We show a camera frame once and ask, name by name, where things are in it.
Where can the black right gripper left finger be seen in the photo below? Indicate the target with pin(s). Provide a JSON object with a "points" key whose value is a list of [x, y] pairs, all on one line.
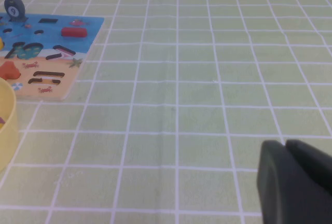
{"points": [[285, 187]]}

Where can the colourful wooden puzzle board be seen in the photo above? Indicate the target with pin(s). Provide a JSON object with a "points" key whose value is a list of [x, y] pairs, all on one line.
{"points": [[52, 53]]}

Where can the dark blue fish piece nine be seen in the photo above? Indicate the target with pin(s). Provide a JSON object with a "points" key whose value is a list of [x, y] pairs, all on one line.
{"points": [[14, 8]]}

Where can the yellow digit nine piece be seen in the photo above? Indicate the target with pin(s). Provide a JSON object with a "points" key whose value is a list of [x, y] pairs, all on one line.
{"points": [[1, 43]]}

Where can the yellow plastic bowl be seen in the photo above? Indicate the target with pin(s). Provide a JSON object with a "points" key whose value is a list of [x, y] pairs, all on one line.
{"points": [[9, 130]]}

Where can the red minus sign piece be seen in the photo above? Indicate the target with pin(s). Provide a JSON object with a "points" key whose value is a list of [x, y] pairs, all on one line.
{"points": [[74, 32]]}

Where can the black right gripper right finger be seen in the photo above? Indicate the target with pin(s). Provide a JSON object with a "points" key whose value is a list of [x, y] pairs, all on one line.
{"points": [[316, 159]]}

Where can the green checkered tablecloth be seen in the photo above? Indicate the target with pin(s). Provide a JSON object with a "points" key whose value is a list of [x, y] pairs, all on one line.
{"points": [[181, 78]]}

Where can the orange plus sign piece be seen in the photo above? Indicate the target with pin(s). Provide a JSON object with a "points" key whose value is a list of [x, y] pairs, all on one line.
{"points": [[10, 70]]}

